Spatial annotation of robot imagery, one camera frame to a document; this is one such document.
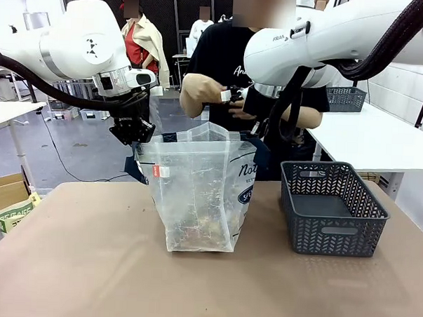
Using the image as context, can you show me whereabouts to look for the person in black t-shirt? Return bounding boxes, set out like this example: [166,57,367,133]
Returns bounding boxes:
[177,0,336,184]

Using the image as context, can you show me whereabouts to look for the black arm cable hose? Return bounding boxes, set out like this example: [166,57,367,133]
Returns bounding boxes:
[267,0,423,150]
[0,49,150,113]

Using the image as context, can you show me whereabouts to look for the person's right forearm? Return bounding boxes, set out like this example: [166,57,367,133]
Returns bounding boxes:
[179,74,208,120]

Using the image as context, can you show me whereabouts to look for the dark storage box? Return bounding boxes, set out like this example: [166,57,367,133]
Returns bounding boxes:
[46,98,78,114]

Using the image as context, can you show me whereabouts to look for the brown cardboard box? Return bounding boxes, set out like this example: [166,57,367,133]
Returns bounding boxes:
[0,172,33,219]

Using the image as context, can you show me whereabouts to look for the dark grey woven plastic basket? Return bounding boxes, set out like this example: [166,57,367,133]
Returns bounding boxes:
[325,85,368,115]
[276,158,394,259]

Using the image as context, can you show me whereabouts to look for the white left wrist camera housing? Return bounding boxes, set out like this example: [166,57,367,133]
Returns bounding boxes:
[123,68,165,97]

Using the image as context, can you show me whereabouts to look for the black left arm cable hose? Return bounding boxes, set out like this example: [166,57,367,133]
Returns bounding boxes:
[0,49,150,113]

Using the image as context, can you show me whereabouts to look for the large white side table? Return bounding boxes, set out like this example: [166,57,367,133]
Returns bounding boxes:
[302,99,423,175]

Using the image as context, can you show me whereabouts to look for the white translucent navy-handled shopping bag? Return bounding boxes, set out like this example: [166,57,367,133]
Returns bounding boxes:
[121,119,272,256]

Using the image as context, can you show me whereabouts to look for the person's left forearm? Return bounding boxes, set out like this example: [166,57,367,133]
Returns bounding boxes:
[281,104,324,131]

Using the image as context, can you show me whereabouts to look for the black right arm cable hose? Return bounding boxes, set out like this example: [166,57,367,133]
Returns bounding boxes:
[267,0,423,150]

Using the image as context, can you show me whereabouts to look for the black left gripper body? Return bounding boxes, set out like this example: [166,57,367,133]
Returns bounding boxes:
[108,103,157,147]

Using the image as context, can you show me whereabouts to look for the white plastic storage crate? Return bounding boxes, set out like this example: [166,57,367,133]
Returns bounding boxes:
[79,107,109,123]

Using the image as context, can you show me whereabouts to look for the green and white paper bag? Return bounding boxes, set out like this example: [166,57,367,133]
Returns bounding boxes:
[0,190,42,236]

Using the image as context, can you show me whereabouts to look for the person's left hand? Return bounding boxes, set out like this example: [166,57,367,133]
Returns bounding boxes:
[228,107,259,121]

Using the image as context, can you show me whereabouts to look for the person's right hand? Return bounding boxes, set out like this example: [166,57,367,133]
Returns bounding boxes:
[199,76,226,106]

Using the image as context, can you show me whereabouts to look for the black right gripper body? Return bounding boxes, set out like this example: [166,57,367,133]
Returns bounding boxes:
[241,87,270,115]

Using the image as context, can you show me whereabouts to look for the white table with leg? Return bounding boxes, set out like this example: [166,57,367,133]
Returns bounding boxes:
[0,100,48,180]

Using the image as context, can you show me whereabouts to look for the figure in white clothes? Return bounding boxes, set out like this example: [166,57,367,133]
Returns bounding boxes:
[188,5,216,44]

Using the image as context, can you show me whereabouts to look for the black floor cable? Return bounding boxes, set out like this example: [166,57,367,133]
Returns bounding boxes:
[38,112,133,184]

